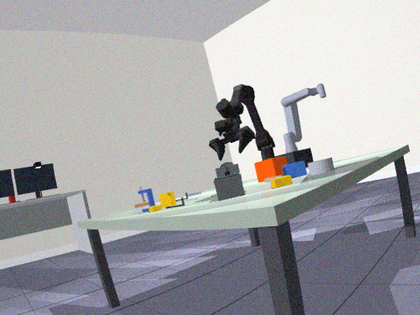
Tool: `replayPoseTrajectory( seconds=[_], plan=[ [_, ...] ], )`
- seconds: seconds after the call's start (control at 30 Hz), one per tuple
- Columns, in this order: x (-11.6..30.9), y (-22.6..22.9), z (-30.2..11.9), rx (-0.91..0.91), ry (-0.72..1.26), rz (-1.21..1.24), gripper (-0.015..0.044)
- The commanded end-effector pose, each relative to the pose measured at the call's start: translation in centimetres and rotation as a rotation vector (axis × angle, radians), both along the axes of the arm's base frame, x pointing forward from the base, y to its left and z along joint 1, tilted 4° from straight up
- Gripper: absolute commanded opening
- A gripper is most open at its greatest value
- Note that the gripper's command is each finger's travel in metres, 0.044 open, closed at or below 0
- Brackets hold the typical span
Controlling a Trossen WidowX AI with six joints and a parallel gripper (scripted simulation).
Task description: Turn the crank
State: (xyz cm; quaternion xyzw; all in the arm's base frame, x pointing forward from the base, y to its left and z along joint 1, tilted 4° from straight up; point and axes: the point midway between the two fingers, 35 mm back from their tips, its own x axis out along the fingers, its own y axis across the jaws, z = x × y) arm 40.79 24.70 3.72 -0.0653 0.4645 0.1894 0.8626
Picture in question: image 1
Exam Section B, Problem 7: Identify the yellow block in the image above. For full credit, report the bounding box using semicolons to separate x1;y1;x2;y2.
270;175;293;188
159;191;177;207

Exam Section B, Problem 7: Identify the blue block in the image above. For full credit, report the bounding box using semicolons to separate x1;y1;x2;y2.
282;161;307;178

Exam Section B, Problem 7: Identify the yellow short cylinder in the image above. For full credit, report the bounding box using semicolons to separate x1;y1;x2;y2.
149;205;162;212

